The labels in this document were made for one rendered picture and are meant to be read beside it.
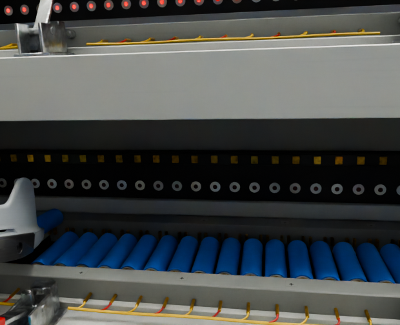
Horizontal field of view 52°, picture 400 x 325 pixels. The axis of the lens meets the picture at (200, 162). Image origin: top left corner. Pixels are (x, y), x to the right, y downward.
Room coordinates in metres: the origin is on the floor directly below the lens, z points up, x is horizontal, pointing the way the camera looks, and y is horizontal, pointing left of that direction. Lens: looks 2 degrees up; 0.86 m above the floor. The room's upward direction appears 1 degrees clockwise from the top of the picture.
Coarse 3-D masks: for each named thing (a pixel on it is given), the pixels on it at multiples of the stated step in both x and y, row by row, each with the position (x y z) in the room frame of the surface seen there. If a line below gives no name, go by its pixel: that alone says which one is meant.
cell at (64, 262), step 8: (88, 232) 0.42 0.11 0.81; (80, 240) 0.40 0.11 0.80; (88, 240) 0.40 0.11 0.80; (96, 240) 0.41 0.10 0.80; (72, 248) 0.38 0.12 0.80; (80, 248) 0.39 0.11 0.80; (88, 248) 0.40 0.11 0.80; (64, 256) 0.37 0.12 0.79; (72, 256) 0.37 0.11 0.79; (80, 256) 0.38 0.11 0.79; (56, 264) 0.36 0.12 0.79; (64, 264) 0.36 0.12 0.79; (72, 264) 0.36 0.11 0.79
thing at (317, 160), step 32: (0, 160) 0.46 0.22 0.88; (32, 160) 0.45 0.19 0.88; (64, 160) 0.45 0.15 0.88; (96, 160) 0.44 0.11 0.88; (128, 160) 0.44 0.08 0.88; (160, 160) 0.43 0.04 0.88; (192, 160) 0.42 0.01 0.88; (224, 160) 0.42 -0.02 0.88; (256, 160) 0.41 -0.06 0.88; (288, 160) 0.41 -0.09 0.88; (320, 160) 0.40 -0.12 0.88; (352, 160) 0.40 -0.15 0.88; (384, 160) 0.39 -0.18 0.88; (0, 192) 0.48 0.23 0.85; (64, 192) 0.46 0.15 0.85; (96, 192) 0.46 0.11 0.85; (128, 192) 0.45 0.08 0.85; (160, 192) 0.44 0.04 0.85; (192, 192) 0.44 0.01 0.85; (224, 192) 0.43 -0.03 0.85; (256, 192) 0.43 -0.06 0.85; (288, 192) 0.42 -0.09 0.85; (320, 192) 0.42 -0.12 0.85; (352, 192) 0.41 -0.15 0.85
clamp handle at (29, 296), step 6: (24, 294) 0.29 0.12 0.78; (30, 294) 0.29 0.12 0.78; (24, 300) 0.29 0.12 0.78; (30, 300) 0.29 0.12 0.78; (24, 306) 0.29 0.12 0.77; (30, 306) 0.29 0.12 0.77; (6, 312) 0.28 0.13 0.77; (12, 312) 0.28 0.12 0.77; (18, 312) 0.28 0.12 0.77; (24, 312) 0.28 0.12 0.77; (30, 312) 0.29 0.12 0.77; (0, 318) 0.26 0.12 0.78; (6, 318) 0.26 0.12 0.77; (12, 318) 0.27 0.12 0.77; (18, 318) 0.28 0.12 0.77; (0, 324) 0.25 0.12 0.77; (6, 324) 0.26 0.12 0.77
